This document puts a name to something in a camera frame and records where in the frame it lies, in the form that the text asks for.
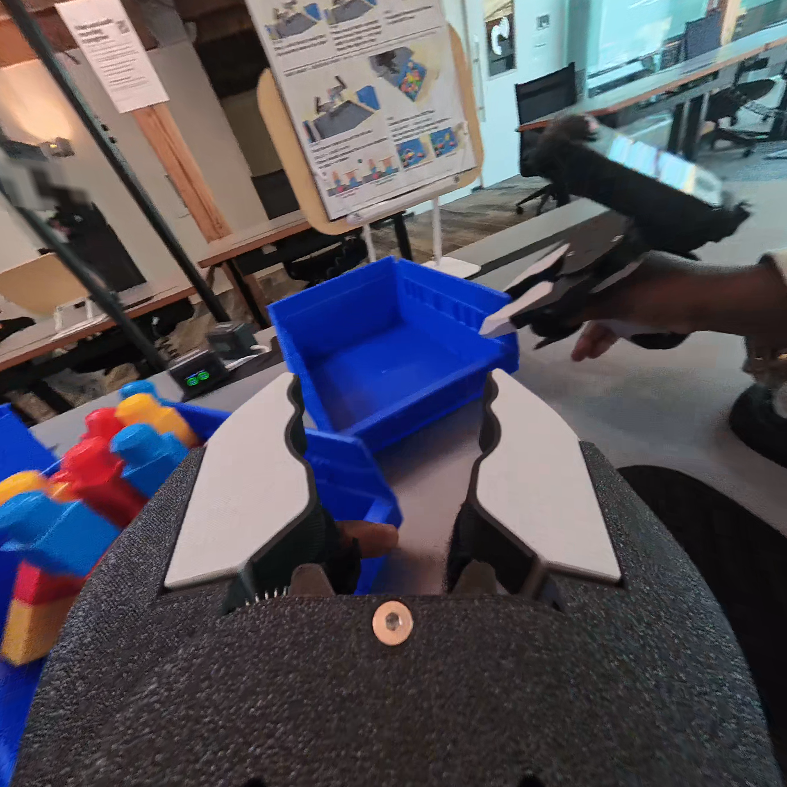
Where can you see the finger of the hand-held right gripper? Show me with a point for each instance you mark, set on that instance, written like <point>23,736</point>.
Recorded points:
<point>513,310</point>
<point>538,267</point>

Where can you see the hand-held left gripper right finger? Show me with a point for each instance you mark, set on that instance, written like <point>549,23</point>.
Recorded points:
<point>535,492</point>

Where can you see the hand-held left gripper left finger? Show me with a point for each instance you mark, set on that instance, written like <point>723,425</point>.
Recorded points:
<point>246,492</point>

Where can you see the blue plastic bin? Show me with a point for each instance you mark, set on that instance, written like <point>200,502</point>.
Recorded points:
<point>350,479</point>
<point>381,369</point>

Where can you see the cluster of plastic block towers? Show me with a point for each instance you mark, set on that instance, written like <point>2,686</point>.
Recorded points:
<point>80,473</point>

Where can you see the person's right forearm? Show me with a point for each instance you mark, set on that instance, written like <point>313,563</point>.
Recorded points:
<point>731,295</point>

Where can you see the person's right hand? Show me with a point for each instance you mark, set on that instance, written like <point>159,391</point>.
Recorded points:
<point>652,295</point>

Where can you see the person's left hand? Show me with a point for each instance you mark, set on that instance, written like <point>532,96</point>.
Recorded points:
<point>369,538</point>

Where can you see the long office desk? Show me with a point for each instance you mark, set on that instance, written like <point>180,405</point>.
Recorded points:
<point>645,86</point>

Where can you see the black power station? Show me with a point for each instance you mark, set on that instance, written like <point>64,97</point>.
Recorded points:
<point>200,375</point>

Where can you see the black office chair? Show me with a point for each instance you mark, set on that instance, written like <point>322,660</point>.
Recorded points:
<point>544,104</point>
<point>738,98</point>

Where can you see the dark green box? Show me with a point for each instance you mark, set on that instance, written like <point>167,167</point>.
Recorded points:
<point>232,341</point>

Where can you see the dark cloth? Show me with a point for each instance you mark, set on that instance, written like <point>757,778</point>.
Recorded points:
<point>707,615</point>

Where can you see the instruction poster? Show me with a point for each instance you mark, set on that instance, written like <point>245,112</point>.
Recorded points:
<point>369,123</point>

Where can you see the wooden desk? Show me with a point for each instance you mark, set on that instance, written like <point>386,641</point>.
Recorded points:
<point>258,237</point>
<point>92,320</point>

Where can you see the black rounded object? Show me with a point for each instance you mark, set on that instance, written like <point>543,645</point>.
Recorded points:
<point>762,424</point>

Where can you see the black pole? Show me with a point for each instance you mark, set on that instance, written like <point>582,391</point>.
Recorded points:
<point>80,276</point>
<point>117,160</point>

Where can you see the wooden display board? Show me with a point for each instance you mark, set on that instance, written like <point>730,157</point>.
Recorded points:
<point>280,135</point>

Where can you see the wooden post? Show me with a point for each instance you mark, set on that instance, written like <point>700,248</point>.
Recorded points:
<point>178,166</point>

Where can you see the white wall notice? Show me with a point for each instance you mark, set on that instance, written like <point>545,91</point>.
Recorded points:
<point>110,55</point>

